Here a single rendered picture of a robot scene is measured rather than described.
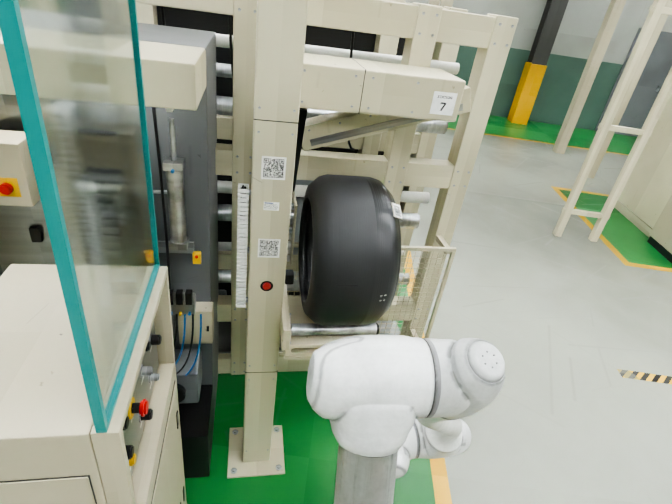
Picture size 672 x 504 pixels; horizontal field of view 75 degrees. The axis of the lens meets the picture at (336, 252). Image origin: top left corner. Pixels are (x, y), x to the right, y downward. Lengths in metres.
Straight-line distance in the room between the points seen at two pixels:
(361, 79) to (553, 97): 9.84
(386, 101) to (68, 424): 1.33
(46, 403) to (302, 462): 1.58
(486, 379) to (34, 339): 0.94
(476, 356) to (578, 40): 10.70
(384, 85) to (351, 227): 0.54
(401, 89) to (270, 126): 0.54
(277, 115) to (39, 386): 0.88
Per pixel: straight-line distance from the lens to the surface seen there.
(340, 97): 1.63
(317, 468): 2.40
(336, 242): 1.38
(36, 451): 1.03
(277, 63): 1.32
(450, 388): 0.74
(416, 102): 1.70
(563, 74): 11.29
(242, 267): 1.58
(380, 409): 0.71
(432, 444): 1.30
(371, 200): 1.47
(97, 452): 1.01
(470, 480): 2.57
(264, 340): 1.78
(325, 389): 0.70
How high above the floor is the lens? 2.01
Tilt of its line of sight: 31 degrees down
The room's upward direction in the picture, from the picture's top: 9 degrees clockwise
